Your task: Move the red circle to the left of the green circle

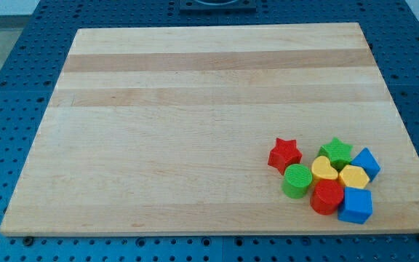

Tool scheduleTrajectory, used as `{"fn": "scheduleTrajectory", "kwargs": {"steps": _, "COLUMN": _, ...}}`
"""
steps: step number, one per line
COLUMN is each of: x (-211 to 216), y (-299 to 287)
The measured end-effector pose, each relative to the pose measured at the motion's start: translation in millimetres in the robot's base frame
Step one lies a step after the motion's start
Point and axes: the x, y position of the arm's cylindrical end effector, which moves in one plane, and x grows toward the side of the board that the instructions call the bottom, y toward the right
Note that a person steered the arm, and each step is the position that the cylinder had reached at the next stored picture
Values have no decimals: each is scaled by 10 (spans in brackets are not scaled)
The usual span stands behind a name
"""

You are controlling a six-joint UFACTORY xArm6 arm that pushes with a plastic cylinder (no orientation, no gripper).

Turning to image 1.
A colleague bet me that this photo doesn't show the red cylinder block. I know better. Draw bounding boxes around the red cylinder block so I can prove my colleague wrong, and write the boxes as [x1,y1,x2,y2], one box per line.
[310,180,344,215]

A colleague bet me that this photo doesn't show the wooden board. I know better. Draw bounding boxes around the wooden board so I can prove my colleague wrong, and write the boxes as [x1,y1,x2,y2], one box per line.
[0,23,419,237]

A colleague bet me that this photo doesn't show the red star block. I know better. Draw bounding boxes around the red star block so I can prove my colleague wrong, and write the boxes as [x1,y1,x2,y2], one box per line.
[268,138,303,175]

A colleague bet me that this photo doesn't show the green cylinder block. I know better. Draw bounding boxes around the green cylinder block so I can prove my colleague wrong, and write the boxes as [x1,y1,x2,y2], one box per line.
[282,164,313,199]

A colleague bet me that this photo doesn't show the yellow heart block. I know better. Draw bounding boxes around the yellow heart block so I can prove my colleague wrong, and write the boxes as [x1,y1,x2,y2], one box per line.
[311,156,338,185]

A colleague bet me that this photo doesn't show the green star block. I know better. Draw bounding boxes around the green star block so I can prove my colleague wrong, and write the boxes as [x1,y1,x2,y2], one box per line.
[318,137,353,171]

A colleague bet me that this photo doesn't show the yellow hexagon block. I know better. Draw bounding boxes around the yellow hexagon block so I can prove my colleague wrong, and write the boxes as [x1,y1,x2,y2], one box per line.
[338,164,370,189]

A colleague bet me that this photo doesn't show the blue diamond block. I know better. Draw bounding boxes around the blue diamond block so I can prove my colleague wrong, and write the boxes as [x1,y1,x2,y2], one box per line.
[351,148,381,182]

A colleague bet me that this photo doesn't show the blue cube block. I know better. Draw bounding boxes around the blue cube block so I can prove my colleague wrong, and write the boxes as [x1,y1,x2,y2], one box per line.
[338,187,373,224]

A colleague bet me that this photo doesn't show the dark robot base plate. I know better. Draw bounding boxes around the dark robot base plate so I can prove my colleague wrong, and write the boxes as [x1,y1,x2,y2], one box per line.
[177,0,257,12]

